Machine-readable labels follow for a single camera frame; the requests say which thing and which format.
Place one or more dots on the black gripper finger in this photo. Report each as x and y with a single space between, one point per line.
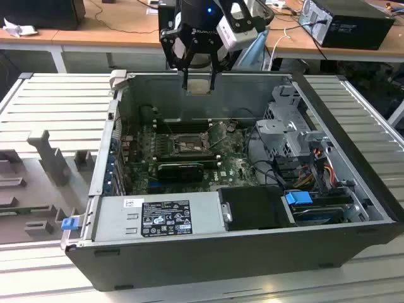
213 82
185 80

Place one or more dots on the silver topped CPU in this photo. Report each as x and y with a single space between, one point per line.
198 86

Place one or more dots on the black RAM slot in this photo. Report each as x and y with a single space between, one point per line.
199 119
199 130
199 126
199 123
208 161
208 158
208 155

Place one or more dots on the CPU socket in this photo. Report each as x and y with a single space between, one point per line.
189 140

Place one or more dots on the coin cell battery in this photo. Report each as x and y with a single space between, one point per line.
233 127

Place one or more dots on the pale blue teach pendant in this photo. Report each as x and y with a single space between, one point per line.
257 47

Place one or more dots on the pale grey case latch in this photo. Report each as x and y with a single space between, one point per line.
118 79

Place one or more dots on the silver metal drive cage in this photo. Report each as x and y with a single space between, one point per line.
274 129

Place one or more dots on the green RAM stick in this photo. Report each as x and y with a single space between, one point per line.
210 164
25 209

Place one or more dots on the green motherboard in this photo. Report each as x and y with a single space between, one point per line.
233 164

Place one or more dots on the black graphics card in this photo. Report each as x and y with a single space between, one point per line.
180 173

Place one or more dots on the black plastic shroud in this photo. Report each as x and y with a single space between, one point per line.
252 205

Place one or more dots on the hard disk in blue carrier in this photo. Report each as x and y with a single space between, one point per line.
298 202

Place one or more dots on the black desktop computer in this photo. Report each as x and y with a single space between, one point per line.
356 28

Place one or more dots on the silver power supply unit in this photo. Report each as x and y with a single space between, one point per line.
110 221

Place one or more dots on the black computer case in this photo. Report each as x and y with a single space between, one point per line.
41 12

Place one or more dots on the crumpled white paper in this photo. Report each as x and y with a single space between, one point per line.
19 30

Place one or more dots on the grey parts rack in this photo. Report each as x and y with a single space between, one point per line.
31 176

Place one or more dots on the black open PC case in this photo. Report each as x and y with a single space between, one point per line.
189 265

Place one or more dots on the blue plastic case clip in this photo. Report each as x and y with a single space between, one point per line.
69 224

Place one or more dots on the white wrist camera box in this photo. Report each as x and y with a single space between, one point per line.
230 38

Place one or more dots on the black camera bracket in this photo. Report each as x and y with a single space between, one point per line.
244 9

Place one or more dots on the wooden desk white frame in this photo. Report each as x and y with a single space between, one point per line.
104 34
296 41

